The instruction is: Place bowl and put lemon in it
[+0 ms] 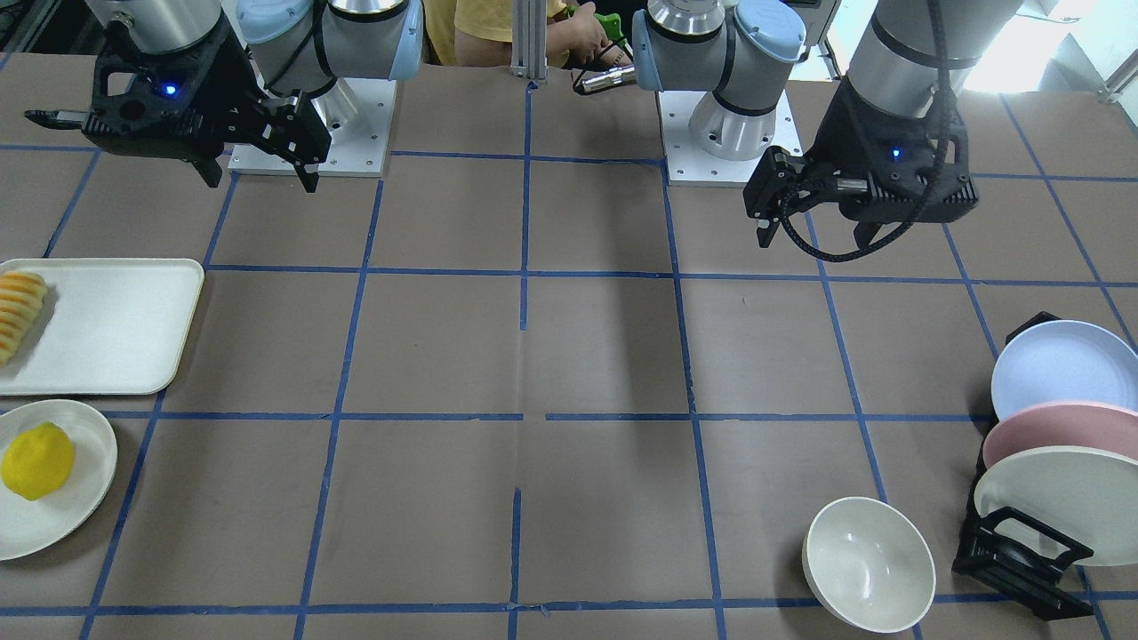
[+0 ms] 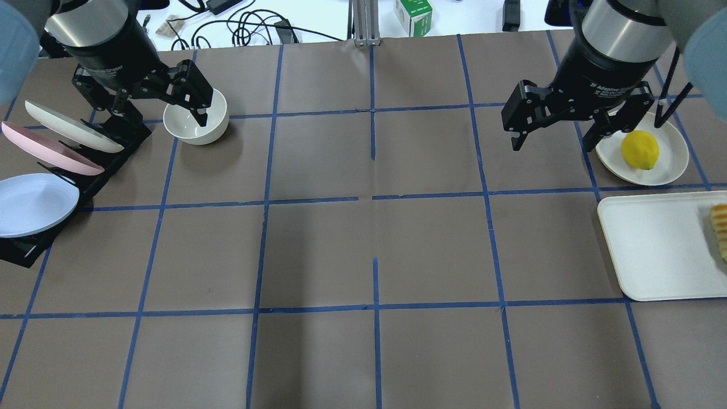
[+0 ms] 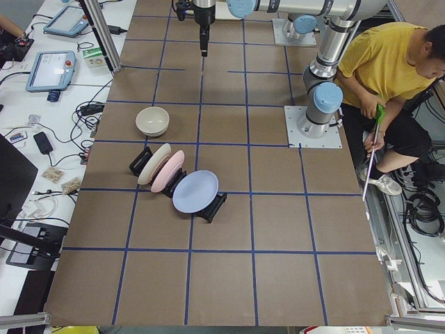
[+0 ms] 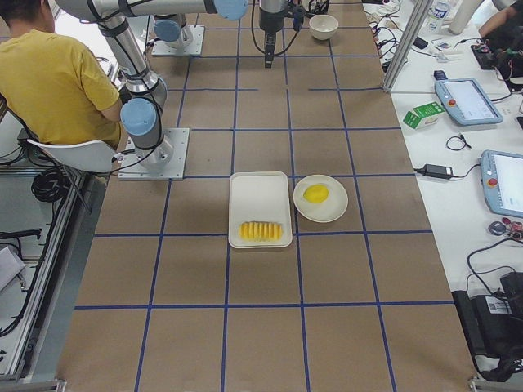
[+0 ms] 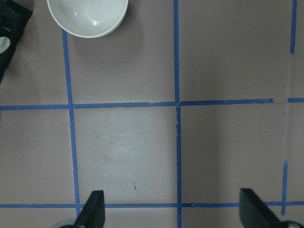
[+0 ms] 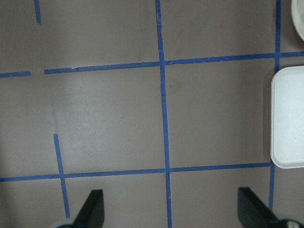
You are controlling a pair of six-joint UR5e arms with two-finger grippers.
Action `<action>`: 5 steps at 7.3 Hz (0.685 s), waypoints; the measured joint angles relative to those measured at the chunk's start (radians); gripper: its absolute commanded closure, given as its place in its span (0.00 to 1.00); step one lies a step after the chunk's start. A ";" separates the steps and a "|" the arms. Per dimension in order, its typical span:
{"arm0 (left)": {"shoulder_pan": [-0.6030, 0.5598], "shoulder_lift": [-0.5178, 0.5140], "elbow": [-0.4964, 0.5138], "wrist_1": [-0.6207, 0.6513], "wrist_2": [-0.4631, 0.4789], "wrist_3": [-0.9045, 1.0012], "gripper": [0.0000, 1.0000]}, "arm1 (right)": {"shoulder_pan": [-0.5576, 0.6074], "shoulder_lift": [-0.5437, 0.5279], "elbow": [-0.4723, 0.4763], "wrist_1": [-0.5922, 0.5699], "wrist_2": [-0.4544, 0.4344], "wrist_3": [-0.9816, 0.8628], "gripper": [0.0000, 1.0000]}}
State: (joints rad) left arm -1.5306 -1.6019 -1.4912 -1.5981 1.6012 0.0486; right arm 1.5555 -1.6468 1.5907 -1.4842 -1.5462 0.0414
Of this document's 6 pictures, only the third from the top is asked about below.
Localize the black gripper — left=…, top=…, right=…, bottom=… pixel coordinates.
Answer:
left=193, top=0, right=216, bottom=57

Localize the cream ceramic bowl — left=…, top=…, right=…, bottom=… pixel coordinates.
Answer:
left=136, top=106, right=170, bottom=137

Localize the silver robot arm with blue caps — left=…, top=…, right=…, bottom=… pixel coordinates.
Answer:
left=226, top=0, right=386, bottom=138

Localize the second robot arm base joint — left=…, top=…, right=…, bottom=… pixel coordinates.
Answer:
left=282, top=13, right=317, bottom=40

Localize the person's hand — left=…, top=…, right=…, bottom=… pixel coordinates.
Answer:
left=359, top=95, right=380, bottom=119

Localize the green white box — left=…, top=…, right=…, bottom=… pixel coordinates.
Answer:
left=82, top=47, right=106, bottom=68

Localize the cream plate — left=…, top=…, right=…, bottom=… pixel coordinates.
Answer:
left=138, top=143, right=171, bottom=185

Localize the teach pendant tablet far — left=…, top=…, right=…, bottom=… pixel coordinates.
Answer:
left=43, top=6, right=89, bottom=38

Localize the teach pendant tablet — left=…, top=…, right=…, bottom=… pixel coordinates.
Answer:
left=43, top=6, right=89, bottom=38
left=26, top=51, right=76, bottom=93

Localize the black power adapter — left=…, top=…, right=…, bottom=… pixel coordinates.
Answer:
left=79, top=103, right=104, bottom=117

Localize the pink plate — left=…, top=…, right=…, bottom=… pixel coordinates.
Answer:
left=150, top=150, right=185, bottom=193

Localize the black dish rack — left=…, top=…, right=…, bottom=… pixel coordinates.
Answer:
left=129, top=147, right=227, bottom=223

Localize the teach pendant tablet near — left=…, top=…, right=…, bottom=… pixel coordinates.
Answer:
left=26, top=51, right=76, bottom=93

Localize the blue plate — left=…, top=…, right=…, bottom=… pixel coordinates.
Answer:
left=172, top=170, right=219, bottom=214

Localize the person in yellow shirt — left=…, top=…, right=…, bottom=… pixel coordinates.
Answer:
left=335, top=22, right=444, bottom=179

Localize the black smartphone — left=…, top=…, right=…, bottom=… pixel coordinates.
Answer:
left=33, top=132, right=54, bottom=154

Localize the bag of nuts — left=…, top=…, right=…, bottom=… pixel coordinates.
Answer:
left=42, top=166, right=65, bottom=183

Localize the black monitor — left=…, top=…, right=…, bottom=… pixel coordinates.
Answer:
left=0, top=136, right=38, bottom=227

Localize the white sneaker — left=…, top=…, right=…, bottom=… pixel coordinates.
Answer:
left=359, top=168, right=403, bottom=196

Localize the aluminium frame post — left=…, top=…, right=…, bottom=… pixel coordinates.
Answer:
left=79, top=0, right=122, bottom=73

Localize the green handled grabber stick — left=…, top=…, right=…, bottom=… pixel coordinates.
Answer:
left=362, top=104, right=385, bottom=202

